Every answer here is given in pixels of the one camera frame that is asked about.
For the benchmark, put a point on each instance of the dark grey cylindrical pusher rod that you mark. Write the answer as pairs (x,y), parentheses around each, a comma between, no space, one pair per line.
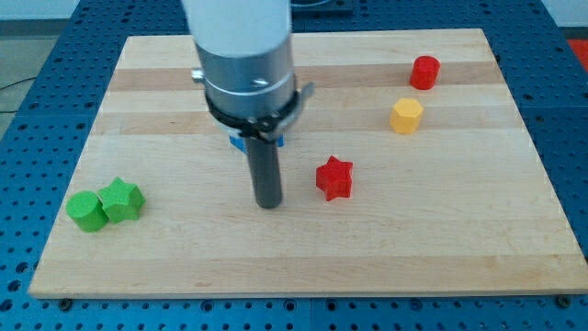
(263,162)

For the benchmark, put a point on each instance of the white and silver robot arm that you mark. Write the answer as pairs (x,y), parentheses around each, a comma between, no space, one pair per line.
(246,68)

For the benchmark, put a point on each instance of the red star block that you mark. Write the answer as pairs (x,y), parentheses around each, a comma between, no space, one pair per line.
(334,178)

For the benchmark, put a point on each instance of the green star block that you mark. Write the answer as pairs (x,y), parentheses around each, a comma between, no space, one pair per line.
(121,201)

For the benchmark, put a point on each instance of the blue block behind rod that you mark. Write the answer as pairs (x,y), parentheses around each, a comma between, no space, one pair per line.
(238,142)

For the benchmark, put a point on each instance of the wooden board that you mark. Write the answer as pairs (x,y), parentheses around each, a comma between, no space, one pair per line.
(461,207)

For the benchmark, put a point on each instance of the yellow hexagon block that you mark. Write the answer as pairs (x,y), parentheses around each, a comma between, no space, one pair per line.
(406,115)

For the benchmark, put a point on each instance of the red cylinder block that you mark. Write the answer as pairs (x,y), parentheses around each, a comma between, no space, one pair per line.
(424,73)

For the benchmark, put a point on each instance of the green cylinder block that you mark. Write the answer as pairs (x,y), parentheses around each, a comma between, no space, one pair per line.
(86,210)

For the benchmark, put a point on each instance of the black hose clamp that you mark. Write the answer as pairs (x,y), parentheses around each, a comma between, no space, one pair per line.
(268,128)

